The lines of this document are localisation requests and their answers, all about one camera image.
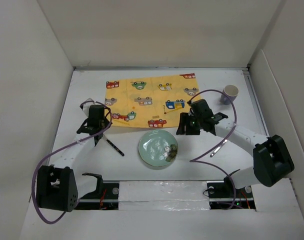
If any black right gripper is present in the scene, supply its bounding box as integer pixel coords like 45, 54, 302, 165
176, 112, 203, 136

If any light green floral plate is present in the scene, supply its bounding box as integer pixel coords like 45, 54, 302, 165
138, 129, 179, 168

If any black handled fork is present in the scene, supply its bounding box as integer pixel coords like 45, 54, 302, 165
106, 139, 125, 157

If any yellow cartoon print cloth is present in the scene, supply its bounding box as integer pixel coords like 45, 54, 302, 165
105, 73, 199, 128

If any silver spoon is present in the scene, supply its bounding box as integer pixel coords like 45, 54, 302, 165
210, 139, 228, 158

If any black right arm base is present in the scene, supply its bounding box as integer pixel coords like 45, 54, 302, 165
202, 180, 256, 210

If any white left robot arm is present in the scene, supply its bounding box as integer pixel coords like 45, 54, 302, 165
33, 104, 112, 212

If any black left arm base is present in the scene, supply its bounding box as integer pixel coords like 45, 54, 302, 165
75, 180, 120, 211

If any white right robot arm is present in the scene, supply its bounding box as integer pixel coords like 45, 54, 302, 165
176, 99, 295, 197

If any white lavender cup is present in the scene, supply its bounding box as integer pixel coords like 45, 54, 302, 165
220, 84, 239, 105

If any aluminium table edge rail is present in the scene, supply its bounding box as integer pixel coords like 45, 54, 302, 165
242, 68, 269, 136

